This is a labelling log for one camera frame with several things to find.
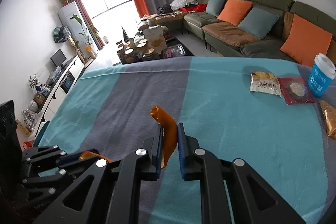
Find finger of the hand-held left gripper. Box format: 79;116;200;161
22;145;86;164
23;160;88;204

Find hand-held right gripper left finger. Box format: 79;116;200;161
34;124;164;224

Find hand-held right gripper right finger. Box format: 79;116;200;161
177;123;306;224

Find orange peel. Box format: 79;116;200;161
79;151;113;164
150;106;179;169

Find clear plastic bag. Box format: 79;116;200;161
21;109;40;132

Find brown snack box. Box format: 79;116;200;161
34;85;50;106

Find white and black TV cabinet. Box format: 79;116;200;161
16;55;86;140

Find crumpled plastic bag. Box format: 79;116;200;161
47;67;61;83

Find black monitor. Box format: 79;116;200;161
50;49;67;68

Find black coffee table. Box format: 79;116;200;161
113;35;195;65

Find cluster of jars and snacks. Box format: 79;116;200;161
115;36;164;64

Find white snack packet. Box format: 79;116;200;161
249;70;282;98

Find kraft paper bag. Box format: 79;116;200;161
143;26;167;50

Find standing fan with patterned cover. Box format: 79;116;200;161
52;26;86;62

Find large-leaf potted plant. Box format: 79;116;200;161
72;14;100;59

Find brown sofa seat mat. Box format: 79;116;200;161
202;21;269;47

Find red snack packet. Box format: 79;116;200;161
278;77;317;105

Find brown patterned throw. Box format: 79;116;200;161
138;11;185;30

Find white standing air conditioner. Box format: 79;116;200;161
58;2;91;56

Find striped red-grey curtain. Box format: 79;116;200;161
62;0;104;50

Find red cloth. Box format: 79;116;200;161
180;4;208;13

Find white clothes pile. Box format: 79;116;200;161
170;0;197;10

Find blue-grey cushion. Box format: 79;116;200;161
238;7;280;39
205;0;227;17

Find orange cushion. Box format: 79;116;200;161
280;13;333;67
217;0;253;26

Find gold snack packet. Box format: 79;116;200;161
319;99;336;139

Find blue cup with white lid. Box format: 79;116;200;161
307;53;336;98

